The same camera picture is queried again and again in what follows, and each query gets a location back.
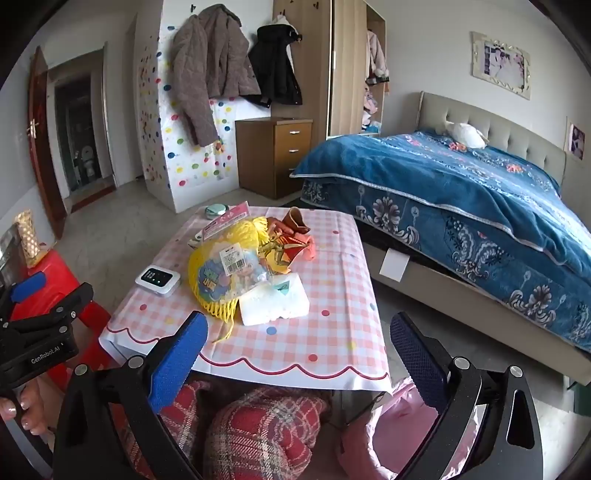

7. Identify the pile of folded clothes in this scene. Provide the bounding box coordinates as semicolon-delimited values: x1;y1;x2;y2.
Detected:
361;87;385;136

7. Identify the orange knit glove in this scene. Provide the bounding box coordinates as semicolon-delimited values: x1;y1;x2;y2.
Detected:
265;217;320;262

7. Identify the small white electronic device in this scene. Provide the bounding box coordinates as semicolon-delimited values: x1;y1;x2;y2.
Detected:
135;265;181;298

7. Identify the pink checkered tablecloth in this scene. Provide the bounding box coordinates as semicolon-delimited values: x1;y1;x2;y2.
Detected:
99;205;394;396

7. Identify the red plastic stool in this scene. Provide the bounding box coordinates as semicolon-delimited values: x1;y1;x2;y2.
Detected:
9;249;112;398

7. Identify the wooden nightstand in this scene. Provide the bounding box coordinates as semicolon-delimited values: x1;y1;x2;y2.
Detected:
235;117;314;200

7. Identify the brown quilted jacket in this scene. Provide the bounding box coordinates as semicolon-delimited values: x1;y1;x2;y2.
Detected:
172;4;262;147

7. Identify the white toilet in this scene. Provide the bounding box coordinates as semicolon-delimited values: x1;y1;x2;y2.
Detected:
78;144;101;182

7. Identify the blue floral blanket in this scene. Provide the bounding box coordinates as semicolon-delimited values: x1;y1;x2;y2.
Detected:
289;130;591;354

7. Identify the brown wooden door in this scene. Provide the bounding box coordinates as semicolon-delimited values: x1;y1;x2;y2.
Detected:
27;46;68;241

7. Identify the white paper tag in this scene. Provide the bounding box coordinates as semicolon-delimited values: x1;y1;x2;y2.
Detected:
380;248;410;282

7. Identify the gold patterned box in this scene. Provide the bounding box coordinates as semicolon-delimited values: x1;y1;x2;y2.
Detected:
14;209;45;268

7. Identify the pink plastic packet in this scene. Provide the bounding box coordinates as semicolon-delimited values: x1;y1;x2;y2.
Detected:
198;202;253;243

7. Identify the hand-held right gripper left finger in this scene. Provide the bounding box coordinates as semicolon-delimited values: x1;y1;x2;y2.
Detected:
53;310;208;480

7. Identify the tall wooden wardrobe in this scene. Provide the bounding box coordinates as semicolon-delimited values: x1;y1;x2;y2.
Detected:
272;0;389;139

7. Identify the dark green box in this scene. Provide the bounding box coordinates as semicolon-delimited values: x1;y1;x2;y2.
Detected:
570;380;591;417

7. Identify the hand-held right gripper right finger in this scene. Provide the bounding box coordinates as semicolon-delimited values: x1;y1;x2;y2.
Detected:
389;311;546;480

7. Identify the large framed wall photo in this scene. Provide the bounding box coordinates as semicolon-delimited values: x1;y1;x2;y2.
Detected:
470;31;532;100

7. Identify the white plush toy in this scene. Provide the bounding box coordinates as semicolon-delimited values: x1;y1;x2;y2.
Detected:
444;122;490;150

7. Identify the brown leather pouch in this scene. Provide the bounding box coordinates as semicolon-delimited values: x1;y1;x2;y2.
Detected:
277;207;311;236

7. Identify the white tissue pack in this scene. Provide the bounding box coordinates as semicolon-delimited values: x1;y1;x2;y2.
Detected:
239;272;310;326

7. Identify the small wall photo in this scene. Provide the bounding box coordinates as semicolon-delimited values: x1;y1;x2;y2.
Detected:
565;117;587;161

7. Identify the pink plastic bag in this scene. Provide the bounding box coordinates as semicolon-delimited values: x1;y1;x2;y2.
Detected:
334;376;486;480

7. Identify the white polka dot wardrobe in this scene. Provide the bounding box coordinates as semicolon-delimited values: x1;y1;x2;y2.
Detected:
135;0;274;214

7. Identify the yellow mesh bag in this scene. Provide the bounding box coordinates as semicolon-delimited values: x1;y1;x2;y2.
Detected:
188;217;297;345

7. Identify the pink hanging garment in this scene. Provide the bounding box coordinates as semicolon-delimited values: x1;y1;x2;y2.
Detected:
366;29;389;80

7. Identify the black coat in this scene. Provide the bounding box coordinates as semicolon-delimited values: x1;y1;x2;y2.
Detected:
241;22;304;108

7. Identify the person's left hand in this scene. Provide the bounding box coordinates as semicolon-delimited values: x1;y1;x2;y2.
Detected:
0;376;47;435

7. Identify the beige upholstered bed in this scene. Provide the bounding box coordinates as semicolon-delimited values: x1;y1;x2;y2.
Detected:
290;91;591;387

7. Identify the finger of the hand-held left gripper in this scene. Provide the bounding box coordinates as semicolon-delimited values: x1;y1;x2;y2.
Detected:
0;271;48;319
8;282;94;334

